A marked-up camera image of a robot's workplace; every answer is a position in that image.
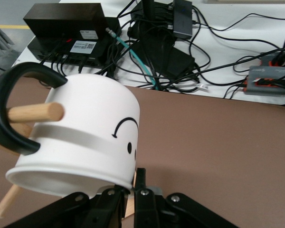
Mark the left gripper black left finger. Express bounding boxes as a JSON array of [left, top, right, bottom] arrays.
[[2, 186, 125, 228]]

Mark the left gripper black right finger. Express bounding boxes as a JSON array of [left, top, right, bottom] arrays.
[[134, 168, 238, 228]]

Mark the white mug with black handle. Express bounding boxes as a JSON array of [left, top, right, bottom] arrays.
[[0, 63, 141, 198]]

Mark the brown table mat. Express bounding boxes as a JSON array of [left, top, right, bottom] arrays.
[[0, 71, 285, 228]]

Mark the wooden mug rack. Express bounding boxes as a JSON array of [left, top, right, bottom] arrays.
[[0, 102, 136, 219]]

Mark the flat black power adapter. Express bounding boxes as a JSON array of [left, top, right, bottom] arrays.
[[142, 35, 195, 79]]

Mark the flat black computer with label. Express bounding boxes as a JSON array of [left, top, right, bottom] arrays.
[[27, 18, 122, 69]]

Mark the large grey orange device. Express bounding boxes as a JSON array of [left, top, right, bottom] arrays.
[[243, 66, 285, 95]]

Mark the grey usb hub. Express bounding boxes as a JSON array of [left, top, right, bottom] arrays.
[[172, 0, 193, 40]]

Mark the small grey orange device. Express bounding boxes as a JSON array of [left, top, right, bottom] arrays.
[[260, 51, 285, 68]]

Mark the grey chair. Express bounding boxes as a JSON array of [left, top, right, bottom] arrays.
[[0, 20, 22, 76]]

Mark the black rectangular box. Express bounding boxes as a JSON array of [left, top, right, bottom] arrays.
[[23, 2, 109, 41]]

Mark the teal cable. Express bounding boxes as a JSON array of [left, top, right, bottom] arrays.
[[105, 27, 162, 91]]

